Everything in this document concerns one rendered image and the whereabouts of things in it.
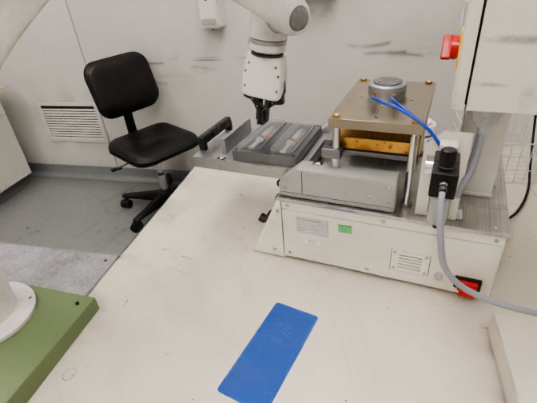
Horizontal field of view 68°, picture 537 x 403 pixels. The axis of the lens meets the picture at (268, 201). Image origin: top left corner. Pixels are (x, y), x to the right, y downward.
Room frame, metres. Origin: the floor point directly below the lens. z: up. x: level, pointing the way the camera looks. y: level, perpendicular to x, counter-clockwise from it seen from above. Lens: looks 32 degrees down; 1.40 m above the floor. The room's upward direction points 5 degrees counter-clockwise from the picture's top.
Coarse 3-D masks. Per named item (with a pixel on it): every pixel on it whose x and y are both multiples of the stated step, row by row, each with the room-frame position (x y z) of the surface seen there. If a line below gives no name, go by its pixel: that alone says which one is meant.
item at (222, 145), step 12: (228, 132) 1.06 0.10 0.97; (240, 132) 1.00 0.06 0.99; (252, 132) 1.05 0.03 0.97; (216, 144) 0.99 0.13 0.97; (228, 144) 0.94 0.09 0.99; (204, 156) 0.92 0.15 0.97; (216, 156) 0.91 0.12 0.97; (228, 156) 0.91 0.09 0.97; (312, 156) 0.87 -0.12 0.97; (216, 168) 0.90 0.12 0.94; (228, 168) 0.88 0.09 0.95; (240, 168) 0.87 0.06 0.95; (252, 168) 0.85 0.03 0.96; (264, 168) 0.84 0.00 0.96; (276, 168) 0.82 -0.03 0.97; (288, 168) 0.81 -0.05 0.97
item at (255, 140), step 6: (270, 120) 1.04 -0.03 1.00; (276, 120) 1.03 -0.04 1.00; (282, 120) 1.03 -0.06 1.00; (264, 126) 1.00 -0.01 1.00; (270, 126) 0.99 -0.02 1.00; (276, 126) 0.99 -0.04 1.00; (258, 132) 0.96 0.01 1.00; (264, 132) 0.96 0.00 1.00; (270, 132) 0.95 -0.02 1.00; (246, 138) 0.93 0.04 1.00; (252, 138) 0.92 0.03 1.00; (258, 138) 0.92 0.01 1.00; (264, 138) 0.92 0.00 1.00; (240, 144) 0.90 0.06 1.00; (246, 144) 0.89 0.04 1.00; (252, 144) 0.89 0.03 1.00; (258, 144) 0.89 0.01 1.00
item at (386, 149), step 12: (348, 132) 0.78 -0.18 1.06; (360, 132) 0.78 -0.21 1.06; (372, 132) 0.77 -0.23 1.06; (384, 132) 0.77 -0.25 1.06; (348, 144) 0.76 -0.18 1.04; (360, 144) 0.75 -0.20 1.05; (372, 144) 0.74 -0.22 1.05; (384, 144) 0.73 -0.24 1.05; (396, 144) 0.72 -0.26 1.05; (408, 144) 0.71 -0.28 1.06; (420, 144) 0.72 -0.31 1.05; (372, 156) 0.74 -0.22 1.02; (384, 156) 0.73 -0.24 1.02; (396, 156) 0.71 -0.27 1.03
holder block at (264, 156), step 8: (288, 128) 0.99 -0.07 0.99; (320, 128) 0.98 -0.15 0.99; (248, 136) 0.96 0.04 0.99; (280, 136) 0.94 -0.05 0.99; (312, 136) 0.93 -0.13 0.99; (272, 144) 0.90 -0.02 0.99; (304, 144) 0.88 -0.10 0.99; (312, 144) 0.92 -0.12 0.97; (240, 152) 0.88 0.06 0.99; (248, 152) 0.87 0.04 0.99; (256, 152) 0.86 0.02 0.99; (264, 152) 0.86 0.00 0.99; (296, 152) 0.84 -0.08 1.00; (304, 152) 0.87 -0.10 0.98; (240, 160) 0.88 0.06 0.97; (248, 160) 0.87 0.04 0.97; (256, 160) 0.86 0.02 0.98; (264, 160) 0.85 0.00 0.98; (272, 160) 0.84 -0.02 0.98; (280, 160) 0.83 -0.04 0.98; (288, 160) 0.82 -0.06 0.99; (296, 160) 0.82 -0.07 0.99
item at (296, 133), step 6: (294, 126) 0.98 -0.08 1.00; (300, 126) 0.97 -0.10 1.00; (306, 126) 0.97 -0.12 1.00; (288, 132) 0.94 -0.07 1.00; (294, 132) 0.94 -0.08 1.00; (300, 132) 0.94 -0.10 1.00; (306, 132) 0.93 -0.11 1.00; (282, 138) 0.91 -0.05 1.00; (288, 138) 0.90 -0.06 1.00; (294, 138) 0.90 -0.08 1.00; (300, 138) 0.90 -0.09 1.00; (276, 144) 0.88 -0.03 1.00; (282, 144) 0.87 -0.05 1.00; (288, 144) 0.87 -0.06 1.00; (294, 144) 0.87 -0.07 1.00; (282, 150) 0.84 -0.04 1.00; (288, 150) 0.84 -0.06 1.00
